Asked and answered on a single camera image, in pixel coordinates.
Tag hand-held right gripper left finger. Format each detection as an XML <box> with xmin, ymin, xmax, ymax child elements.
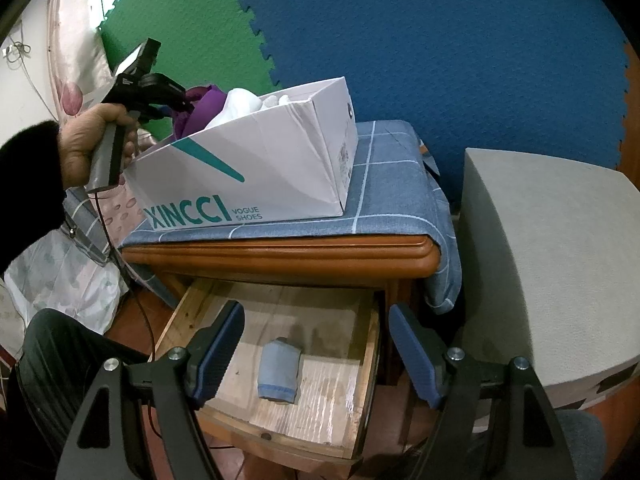
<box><xmin>55</xmin><ymin>300</ymin><xmax>246</xmax><ymax>480</ymax></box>

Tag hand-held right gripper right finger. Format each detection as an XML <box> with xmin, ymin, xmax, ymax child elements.
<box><xmin>389</xmin><ymin>302</ymin><xmax>576</xmax><ymax>480</ymax></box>

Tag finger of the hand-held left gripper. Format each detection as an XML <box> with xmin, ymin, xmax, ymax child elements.
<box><xmin>167</xmin><ymin>85</ymin><xmax>196</xmax><ymax>113</ymax></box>

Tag purple underwear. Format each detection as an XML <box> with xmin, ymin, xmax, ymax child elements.
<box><xmin>172</xmin><ymin>85</ymin><xmax>228</xmax><ymax>138</ymax></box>

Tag large white underwear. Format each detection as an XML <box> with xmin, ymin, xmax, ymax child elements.
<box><xmin>205</xmin><ymin>88</ymin><xmax>263</xmax><ymax>128</ymax></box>

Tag light blue underwear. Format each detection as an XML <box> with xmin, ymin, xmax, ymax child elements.
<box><xmin>257</xmin><ymin>338</ymin><xmax>302</xmax><ymax>404</ymax></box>

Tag wooden drawer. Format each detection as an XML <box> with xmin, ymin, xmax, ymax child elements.
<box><xmin>150</xmin><ymin>280</ymin><xmax>388</xmax><ymax>461</ymax></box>

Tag small white underwear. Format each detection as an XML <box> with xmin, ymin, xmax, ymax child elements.
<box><xmin>260</xmin><ymin>91</ymin><xmax>306</xmax><ymax>108</ymax></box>

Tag white shoe box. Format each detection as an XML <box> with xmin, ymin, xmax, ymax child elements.
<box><xmin>122</xmin><ymin>76</ymin><xmax>358</xmax><ymax>233</ymax></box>

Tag person's left forearm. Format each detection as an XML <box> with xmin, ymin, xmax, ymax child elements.
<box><xmin>0</xmin><ymin>120</ymin><xmax>68</xmax><ymax>276</ymax></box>

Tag person's left hand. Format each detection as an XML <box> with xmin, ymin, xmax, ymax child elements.
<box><xmin>59</xmin><ymin>102</ymin><xmax>141</xmax><ymax>188</ymax></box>

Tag green foam mat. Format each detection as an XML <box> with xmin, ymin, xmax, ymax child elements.
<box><xmin>97</xmin><ymin>0</ymin><xmax>273</xmax><ymax>143</ymax></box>

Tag wooden nightstand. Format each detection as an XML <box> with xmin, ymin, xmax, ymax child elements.
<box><xmin>120</xmin><ymin>235</ymin><xmax>443</xmax><ymax>480</ymax></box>

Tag grey plaid blanket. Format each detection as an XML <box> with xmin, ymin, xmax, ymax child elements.
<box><xmin>62</xmin><ymin>187</ymin><xmax>123</xmax><ymax>266</ymax></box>

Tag grey foam cushion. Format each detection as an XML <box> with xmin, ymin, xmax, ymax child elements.
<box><xmin>450</xmin><ymin>147</ymin><xmax>640</xmax><ymax>433</ymax></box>

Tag white cloth at left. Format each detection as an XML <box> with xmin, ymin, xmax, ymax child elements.
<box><xmin>5</xmin><ymin>230</ymin><xmax>131</xmax><ymax>336</ymax></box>

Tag person's leg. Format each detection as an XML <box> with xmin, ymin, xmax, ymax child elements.
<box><xmin>0</xmin><ymin>307</ymin><xmax>151</xmax><ymax>480</ymax></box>

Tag blue checked cloth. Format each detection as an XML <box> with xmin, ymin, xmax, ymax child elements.
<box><xmin>120</xmin><ymin>120</ymin><xmax>463</xmax><ymax>316</ymax></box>

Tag dark grey fabric seat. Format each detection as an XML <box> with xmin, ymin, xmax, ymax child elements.
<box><xmin>545</xmin><ymin>407</ymin><xmax>621</xmax><ymax>480</ymax></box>

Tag blue foam mat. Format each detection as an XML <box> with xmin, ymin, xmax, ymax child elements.
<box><xmin>215</xmin><ymin>0</ymin><xmax>631</xmax><ymax>211</ymax></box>

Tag white wall cable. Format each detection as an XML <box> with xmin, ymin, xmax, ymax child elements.
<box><xmin>0</xmin><ymin>35</ymin><xmax>56</xmax><ymax>116</ymax></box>

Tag black cable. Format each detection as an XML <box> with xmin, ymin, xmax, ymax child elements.
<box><xmin>92</xmin><ymin>187</ymin><xmax>156</xmax><ymax>361</ymax></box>

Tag brown wooden frame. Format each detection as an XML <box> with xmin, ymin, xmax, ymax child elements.
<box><xmin>615</xmin><ymin>40</ymin><xmax>640</xmax><ymax>176</ymax></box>

